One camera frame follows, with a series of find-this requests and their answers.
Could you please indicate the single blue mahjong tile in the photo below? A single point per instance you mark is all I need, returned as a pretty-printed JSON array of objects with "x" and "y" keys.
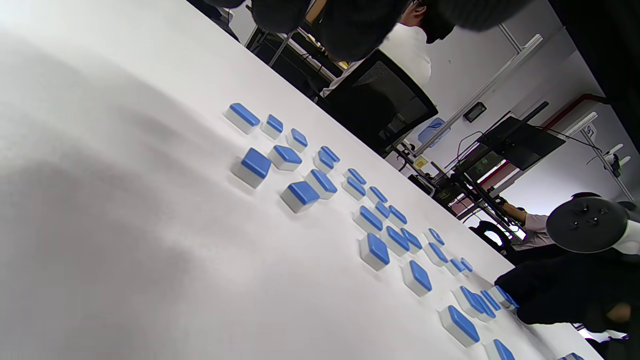
[{"x": 504, "y": 297}]

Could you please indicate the black office chair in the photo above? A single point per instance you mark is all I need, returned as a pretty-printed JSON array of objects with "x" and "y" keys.
[{"x": 510, "y": 249}]

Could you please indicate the cluttered equipment desk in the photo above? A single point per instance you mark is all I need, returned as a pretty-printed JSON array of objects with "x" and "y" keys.
[{"x": 450, "y": 192}]

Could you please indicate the blue mahjong tiles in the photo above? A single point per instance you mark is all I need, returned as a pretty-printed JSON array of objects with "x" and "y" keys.
[{"x": 300, "y": 196}]

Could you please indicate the person's right hand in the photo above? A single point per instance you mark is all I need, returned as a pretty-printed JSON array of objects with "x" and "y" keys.
[{"x": 560, "y": 290}]

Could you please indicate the yellow sticker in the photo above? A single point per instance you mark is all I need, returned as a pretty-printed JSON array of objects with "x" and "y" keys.
[{"x": 420, "y": 161}]

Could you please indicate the person's left hand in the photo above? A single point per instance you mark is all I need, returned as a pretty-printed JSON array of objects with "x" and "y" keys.
[{"x": 360, "y": 30}]

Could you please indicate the grey right hand controller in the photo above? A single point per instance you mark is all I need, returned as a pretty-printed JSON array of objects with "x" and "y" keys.
[{"x": 585, "y": 225}]

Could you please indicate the white stand with camera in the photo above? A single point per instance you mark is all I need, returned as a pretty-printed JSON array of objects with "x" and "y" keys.
[{"x": 614, "y": 162}]

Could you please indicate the black monitor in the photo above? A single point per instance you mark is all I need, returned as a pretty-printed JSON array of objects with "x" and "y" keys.
[{"x": 520, "y": 142}]

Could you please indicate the black office chair chrome base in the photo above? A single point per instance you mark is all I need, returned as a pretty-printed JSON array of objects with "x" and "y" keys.
[{"x": 380, "y": 100}]

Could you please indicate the white wall conduit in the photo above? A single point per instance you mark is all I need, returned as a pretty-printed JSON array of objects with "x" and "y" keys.
[{"x": 500, "y": 75}]

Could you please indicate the small black wall display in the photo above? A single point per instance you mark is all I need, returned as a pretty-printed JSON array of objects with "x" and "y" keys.
[{"x": 474, "y": 112}]

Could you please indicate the blue mahjong tile wall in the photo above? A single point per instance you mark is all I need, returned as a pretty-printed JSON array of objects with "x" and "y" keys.
[{"x": 574, "y": 356}]

